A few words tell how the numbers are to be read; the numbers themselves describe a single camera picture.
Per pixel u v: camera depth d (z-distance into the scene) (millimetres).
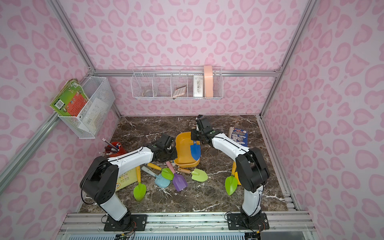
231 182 838
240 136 1040
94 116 839
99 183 458
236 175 855
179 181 855
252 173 483
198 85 926
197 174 885
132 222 719
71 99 717
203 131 707
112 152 818
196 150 871
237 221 727
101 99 898
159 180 859
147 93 933
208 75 812
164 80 1007
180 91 944
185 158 924
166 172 881
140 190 839
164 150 742
